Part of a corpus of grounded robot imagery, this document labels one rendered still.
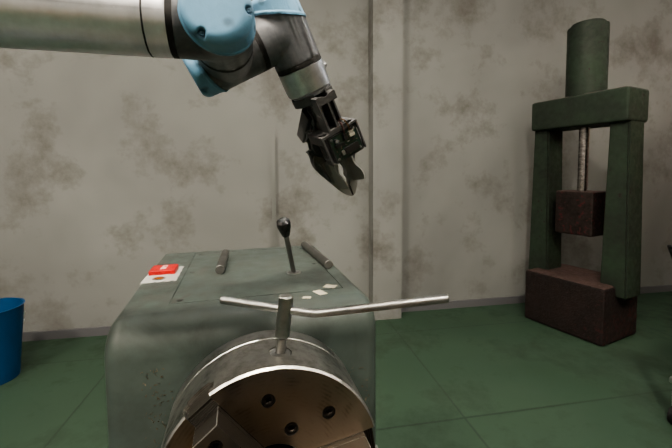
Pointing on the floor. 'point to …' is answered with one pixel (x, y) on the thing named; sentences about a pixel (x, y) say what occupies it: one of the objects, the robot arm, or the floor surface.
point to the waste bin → (11, 337)
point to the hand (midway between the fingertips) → (348, 188)
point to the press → (620, 123)
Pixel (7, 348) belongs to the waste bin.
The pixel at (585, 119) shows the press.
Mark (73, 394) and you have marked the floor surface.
